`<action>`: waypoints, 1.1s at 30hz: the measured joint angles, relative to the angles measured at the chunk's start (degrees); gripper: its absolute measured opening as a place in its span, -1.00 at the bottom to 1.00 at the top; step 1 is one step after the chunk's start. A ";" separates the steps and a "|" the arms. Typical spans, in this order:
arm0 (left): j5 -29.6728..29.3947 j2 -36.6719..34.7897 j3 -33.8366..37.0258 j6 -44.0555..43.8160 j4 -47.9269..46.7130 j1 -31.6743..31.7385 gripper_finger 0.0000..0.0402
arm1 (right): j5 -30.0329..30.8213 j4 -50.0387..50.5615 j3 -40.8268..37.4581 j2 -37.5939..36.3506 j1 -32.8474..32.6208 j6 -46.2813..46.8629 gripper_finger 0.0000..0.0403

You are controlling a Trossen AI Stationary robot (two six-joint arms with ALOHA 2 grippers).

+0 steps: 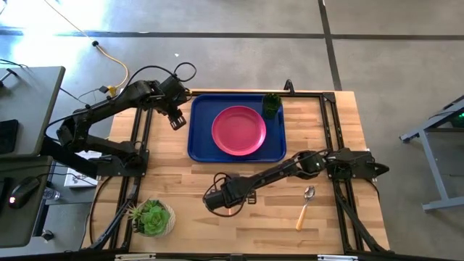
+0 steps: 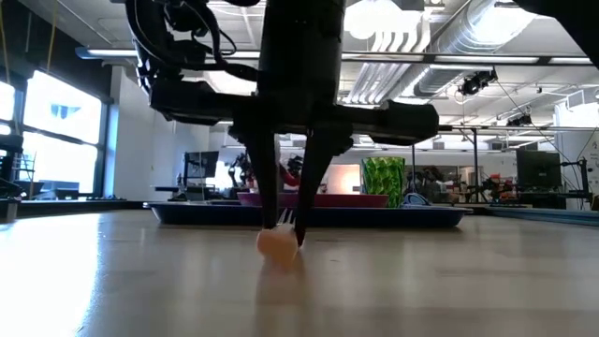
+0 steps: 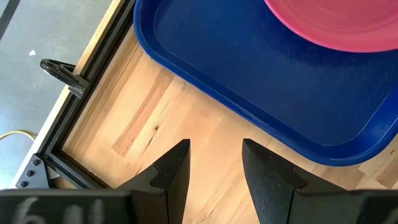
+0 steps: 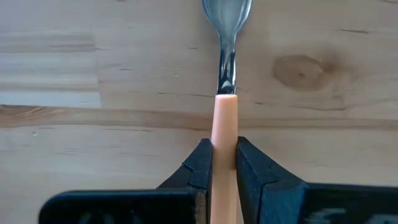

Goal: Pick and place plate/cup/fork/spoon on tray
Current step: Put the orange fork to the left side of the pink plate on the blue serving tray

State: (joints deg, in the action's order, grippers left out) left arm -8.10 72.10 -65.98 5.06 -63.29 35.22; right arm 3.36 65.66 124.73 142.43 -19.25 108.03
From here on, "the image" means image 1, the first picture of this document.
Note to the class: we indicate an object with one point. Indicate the grey metal table frame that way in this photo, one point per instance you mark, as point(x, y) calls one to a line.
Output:
point(439, 181)

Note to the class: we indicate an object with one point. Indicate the green faceted cup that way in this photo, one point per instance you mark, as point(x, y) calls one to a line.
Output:
point(272, 105)

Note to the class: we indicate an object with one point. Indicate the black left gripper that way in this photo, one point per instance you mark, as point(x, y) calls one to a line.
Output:
point(172, 92)

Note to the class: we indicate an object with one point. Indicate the black aluminium table frame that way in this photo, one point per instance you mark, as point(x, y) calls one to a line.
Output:
point(315, 94)

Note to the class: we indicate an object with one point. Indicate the black power connector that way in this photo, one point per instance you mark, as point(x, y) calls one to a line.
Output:
point(103, 89)

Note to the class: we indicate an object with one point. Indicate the red-pink round plate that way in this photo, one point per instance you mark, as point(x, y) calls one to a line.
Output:
point(239, 130)

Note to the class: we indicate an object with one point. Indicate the green succulent in white pot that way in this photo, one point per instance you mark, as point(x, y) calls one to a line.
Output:
point(154, 219)

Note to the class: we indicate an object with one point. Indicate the white printed booklet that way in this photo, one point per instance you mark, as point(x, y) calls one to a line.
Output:
point(78, 179)

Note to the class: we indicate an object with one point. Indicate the black support beam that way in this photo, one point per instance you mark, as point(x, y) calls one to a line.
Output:
point(72, 161)

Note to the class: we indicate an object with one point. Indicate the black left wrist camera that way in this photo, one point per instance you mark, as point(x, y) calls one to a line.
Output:
point(172, 119)

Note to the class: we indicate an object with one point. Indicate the black flat device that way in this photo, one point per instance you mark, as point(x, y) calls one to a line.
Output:
point(8, 137)

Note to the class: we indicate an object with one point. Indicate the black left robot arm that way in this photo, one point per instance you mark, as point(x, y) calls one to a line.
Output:
point(105, 108)

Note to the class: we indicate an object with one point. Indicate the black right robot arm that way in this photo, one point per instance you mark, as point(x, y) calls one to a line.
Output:
point(275, 175)

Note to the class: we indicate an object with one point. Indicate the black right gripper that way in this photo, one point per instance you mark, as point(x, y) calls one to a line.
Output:
point(235, 191)

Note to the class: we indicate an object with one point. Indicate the black crossbar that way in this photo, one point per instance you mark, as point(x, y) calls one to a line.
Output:
point(232, 258)

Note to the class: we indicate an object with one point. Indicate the black caster wheel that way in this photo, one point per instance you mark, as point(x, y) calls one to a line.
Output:
point(48, 235)

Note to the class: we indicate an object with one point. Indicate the black computer mouse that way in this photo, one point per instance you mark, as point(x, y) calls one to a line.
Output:
point(23, 190)

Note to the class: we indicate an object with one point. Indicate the clear water bottle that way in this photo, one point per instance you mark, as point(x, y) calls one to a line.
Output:
point(51, 194)

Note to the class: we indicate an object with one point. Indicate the dark grey desk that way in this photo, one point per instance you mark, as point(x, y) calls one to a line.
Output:
point(21, 224)

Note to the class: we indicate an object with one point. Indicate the silver metal bracket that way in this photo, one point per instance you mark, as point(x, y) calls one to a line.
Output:
point(337, 258)
point(135, 257)

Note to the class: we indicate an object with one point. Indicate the black device with green light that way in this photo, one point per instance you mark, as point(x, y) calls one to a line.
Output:
point(457, 119)

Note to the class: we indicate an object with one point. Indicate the blue plastic tray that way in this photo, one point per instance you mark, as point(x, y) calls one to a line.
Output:
point(201, 145)

